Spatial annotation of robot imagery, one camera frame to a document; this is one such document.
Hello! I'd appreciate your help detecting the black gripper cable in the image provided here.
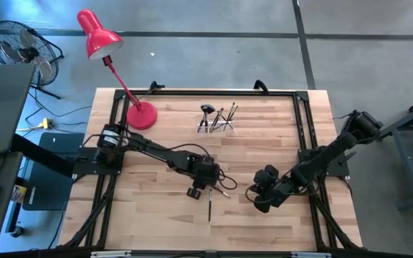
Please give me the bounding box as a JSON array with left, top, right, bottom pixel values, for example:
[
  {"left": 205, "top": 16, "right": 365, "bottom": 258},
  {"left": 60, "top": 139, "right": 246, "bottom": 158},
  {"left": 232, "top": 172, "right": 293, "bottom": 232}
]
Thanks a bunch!
[
  {"left": 245, "top": 183, "right": 265, "bottom": 205},
  {"left": 216, "top": 168, "right": 239, "bottom": 191}
]

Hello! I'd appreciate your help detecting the black arched handle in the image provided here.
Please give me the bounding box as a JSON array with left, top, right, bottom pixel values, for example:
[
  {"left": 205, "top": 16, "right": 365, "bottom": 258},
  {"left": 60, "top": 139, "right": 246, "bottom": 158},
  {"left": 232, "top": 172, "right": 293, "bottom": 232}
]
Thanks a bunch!
[{"left": 252, "top": 79, "right": 270, "bottom": 94}]

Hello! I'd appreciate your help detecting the neighbouring robot workstation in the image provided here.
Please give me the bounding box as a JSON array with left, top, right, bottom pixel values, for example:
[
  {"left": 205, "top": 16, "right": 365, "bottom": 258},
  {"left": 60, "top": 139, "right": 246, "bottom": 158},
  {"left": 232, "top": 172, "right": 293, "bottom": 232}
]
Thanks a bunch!
[{"left": 372, "top": 91, "right": 413, "bottom": 211}]

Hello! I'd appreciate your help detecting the black floor fan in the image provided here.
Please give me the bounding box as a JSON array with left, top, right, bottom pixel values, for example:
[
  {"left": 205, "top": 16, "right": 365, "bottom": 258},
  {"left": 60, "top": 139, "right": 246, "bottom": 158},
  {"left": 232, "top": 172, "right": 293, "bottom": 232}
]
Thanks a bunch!
[{"left": 0, "top": 19, "right": 65, "bottom": 100}]

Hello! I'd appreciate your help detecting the fan makeup brush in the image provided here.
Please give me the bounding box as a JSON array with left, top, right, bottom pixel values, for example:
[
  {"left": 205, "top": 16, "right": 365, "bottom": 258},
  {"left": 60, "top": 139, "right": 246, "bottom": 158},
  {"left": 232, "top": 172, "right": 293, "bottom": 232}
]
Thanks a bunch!
[{"left": 200, "top": 103, "right": 217, "bottom": 133}]

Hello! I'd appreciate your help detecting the dark grey side desk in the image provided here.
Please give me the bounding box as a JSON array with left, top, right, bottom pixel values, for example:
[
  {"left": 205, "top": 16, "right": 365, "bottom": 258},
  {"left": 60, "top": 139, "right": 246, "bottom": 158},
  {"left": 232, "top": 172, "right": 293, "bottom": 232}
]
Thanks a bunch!
[{"left": 0, "top": 150, "right": 24, "bottom": 243}]

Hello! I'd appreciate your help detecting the small yellow box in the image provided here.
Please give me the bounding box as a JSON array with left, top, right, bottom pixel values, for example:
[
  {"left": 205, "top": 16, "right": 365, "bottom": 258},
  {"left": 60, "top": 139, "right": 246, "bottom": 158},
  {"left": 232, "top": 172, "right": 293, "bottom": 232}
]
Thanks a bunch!
[{"left": 11, "top": 184, "right": 28, "bottom": 204}]

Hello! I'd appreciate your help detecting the red desk lamp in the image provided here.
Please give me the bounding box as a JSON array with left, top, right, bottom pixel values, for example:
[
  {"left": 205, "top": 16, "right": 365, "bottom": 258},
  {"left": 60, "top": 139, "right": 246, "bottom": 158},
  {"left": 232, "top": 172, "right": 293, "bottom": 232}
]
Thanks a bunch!
[{"left": 76, "top": 9, "right": 158, "bottom": 130}]

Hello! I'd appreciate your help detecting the clear acrylic brush organizer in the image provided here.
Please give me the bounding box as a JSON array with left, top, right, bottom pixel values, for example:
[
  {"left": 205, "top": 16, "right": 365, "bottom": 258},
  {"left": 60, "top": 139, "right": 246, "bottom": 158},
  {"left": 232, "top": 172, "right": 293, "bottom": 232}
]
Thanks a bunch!
[{"left": 195, "top": 120, "right": 236, "bottom": 135}]

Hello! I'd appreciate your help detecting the black spoolie brush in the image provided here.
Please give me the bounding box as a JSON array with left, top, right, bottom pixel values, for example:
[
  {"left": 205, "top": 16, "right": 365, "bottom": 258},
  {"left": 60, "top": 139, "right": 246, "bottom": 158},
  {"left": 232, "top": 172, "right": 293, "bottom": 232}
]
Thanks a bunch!
[{"left": 222, "top": 102, "right": 236, "bottom": 132}]

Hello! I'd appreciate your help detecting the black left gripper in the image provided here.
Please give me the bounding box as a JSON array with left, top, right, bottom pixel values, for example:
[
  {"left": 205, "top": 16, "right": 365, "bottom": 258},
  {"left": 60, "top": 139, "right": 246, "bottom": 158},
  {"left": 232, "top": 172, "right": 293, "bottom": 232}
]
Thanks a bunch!
[{"left": 186, "top": 157, "right": 222, "bottom": 201}]

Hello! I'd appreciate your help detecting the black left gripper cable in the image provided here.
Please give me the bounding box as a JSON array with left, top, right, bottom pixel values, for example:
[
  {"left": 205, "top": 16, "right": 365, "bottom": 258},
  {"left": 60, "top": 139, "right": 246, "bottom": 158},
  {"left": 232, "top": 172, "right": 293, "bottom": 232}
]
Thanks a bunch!
[{"left": 216, "top": 168, "right": 239, "bottom": 191}]

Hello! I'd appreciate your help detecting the black diagonal bar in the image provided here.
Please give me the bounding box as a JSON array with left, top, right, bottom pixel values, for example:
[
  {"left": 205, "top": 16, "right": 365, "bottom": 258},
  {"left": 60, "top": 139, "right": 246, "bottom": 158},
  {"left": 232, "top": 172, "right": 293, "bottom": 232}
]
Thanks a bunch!
[{"left": 10, "top": 133, "right": 75, "bottom": 179}]

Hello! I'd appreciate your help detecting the grey flat panel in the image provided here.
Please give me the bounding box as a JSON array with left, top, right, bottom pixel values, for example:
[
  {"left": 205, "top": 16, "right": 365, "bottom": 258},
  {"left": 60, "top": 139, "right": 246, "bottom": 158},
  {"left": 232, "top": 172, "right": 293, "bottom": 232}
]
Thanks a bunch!
[{"left": 0, "top": 63, "right": 37, "bottom": 156}]

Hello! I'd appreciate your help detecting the black frame clamp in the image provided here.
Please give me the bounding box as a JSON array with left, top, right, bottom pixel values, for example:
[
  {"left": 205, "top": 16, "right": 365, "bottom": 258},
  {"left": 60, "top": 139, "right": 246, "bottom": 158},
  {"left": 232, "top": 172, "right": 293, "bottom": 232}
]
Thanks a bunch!
[{"left": 148, "top": 80, "right": 166, "bottom": 92}]

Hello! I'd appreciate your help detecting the black aluminium table frame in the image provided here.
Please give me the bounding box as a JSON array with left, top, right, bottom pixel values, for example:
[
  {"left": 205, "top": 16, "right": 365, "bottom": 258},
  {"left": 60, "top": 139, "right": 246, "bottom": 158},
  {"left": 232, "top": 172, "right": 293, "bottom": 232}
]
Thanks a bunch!
[{"left": 57, "top": 88, "right": 364, "bottom": 258}]

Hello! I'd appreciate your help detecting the black Husky mat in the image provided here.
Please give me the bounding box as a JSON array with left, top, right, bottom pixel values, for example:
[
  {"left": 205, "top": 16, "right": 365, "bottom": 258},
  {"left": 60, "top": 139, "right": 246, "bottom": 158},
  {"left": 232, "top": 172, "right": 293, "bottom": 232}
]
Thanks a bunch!
[{"left": 22, "top": 131, "right": 87, "bottom": 211}]

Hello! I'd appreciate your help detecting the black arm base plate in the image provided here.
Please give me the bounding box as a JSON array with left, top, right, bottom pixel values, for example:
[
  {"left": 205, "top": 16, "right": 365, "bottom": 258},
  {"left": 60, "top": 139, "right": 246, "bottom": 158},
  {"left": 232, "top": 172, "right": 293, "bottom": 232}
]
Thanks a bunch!
[
  {"left": 72, "top": 146, "right": 125, "bottom": 176},
  {"left": 298, "top": 148, "right": 351, "bottom": 178}
]

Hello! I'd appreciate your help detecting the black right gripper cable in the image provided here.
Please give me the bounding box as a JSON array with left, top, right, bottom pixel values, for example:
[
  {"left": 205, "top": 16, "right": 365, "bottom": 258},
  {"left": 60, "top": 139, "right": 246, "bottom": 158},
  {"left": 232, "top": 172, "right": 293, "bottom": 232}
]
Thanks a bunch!
[{"left": 245, "top": 183, "right": 265, "bottom": 205}]

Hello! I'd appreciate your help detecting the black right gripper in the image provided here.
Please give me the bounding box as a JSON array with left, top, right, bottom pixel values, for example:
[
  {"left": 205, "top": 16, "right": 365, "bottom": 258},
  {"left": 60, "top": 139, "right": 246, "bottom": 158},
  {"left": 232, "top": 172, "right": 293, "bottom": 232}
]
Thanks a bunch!
[{"left": 253, "top": 164, "right": 295, "bottom": 214}]

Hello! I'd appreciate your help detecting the silver metal bracket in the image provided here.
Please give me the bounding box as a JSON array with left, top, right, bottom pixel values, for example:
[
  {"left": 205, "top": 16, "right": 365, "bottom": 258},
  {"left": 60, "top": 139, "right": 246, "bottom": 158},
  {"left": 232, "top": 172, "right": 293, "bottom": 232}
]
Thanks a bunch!
[
  {"left": 90, "top": 250, "right": 132, "bottom": 258},
  {"left": 291, "top": 252, "right": 332, "bottom": 258}
]

